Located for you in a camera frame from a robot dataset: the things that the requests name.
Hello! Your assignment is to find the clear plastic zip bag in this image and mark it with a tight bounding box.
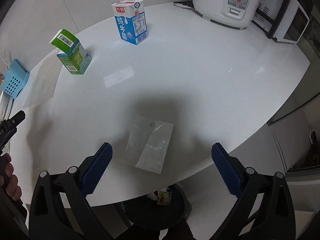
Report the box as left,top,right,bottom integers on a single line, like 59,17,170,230
124,115,174,174

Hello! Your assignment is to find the dark mesh trash basket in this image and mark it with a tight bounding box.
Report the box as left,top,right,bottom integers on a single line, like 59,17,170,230
117,184,191,230

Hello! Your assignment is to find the yellow wrapper in basket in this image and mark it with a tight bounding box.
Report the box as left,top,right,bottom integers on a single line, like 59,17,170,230
157,190,172,205

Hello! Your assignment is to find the white rice cooker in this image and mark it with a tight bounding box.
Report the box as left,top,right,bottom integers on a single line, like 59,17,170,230
193,0,260,29

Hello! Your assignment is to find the blue plastic utensil holder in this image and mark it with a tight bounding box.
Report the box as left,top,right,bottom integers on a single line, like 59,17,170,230
1,59,30,100

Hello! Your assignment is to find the bubble wrap sheet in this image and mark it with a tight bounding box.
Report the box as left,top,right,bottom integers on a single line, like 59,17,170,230
23,54,62,108

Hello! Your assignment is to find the green open cardboard box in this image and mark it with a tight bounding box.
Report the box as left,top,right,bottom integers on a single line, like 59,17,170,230
50,29,92,75

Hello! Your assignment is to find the white microwave oven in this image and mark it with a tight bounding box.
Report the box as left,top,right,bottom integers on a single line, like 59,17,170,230
253,0,313,44

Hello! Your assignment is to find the blue white milk carton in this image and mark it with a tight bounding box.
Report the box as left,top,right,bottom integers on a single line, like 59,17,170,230
112,0,148,45

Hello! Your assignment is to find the black power cord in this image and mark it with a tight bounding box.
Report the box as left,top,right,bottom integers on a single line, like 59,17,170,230
173,0,196,9

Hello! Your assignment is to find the person's left hand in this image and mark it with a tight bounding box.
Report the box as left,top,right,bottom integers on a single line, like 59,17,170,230
3,153,22,201

